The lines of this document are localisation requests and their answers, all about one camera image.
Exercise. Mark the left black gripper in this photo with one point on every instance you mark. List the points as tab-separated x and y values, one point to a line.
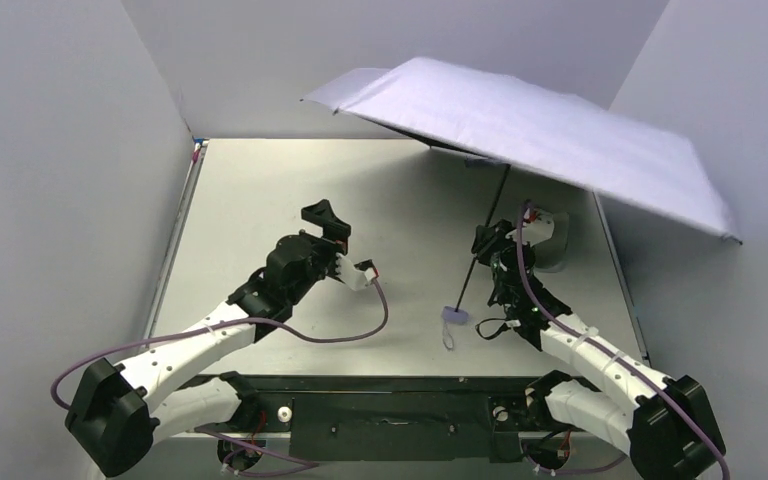
325	240

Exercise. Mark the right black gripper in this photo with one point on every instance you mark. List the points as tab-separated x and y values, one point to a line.
490	244

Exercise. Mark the purple zippered umbrella case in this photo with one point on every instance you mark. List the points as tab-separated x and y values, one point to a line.
550	254

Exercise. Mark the purple umbrella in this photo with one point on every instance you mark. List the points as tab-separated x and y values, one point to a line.
560	136

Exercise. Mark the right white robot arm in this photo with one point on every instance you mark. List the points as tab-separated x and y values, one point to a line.
665	426

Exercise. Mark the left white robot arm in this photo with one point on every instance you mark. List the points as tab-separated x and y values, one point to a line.
115	412

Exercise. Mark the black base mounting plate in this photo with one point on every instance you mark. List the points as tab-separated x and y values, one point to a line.
379	418

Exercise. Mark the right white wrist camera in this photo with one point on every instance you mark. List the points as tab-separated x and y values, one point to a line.
538	226

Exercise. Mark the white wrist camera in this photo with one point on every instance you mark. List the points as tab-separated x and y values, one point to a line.
538	226
356	276

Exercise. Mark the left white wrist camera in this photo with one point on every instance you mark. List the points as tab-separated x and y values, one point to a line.
356	276

